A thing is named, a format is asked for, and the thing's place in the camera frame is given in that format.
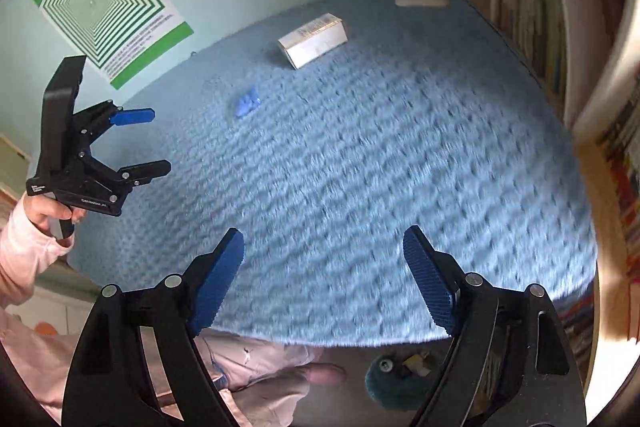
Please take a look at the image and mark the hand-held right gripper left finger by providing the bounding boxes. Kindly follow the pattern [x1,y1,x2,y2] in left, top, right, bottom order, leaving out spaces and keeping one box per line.
[61,228,246,427]

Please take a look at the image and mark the large white board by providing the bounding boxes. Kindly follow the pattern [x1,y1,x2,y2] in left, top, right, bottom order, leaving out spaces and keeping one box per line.
[542,0,640,138]

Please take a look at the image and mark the person's foot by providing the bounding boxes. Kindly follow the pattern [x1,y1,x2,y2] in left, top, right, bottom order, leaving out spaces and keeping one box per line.
[299,362,347,389]

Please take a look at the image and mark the pale cabinet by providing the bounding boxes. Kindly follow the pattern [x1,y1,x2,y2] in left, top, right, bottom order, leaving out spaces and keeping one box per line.
[0,134,32,198]

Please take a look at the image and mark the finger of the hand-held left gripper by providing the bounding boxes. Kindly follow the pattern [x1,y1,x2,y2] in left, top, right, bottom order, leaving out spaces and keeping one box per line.
[74,100,156,144]
[91,157,173,200]

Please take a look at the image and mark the person's left forearm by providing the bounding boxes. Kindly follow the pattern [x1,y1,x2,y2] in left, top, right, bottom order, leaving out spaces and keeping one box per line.
[0,202,76,309]

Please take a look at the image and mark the teal waste bin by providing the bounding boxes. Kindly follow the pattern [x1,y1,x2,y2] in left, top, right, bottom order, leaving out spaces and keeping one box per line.
[364,349,441,412]

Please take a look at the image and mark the person's pink trousers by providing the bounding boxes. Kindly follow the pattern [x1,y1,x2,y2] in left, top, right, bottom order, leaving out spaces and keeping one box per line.
[0,307,312,427]

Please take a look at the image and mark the person's left hand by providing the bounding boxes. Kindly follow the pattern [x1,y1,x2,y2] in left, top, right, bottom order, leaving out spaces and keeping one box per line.
[24,193,83,244]

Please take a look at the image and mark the small white printed box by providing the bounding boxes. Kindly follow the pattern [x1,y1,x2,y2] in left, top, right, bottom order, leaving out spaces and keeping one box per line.
[277,13,349,70]

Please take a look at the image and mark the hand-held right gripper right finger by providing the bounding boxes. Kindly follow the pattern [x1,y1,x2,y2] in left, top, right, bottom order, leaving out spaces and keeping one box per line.
[402,225,588,427]

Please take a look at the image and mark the blue plastic bag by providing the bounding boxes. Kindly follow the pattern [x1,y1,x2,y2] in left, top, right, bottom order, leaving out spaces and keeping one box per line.
[232,86,263,119]

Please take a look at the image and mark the blue fluffy blanket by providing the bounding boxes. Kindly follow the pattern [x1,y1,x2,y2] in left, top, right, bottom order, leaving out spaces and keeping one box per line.
[67,0,599,350]

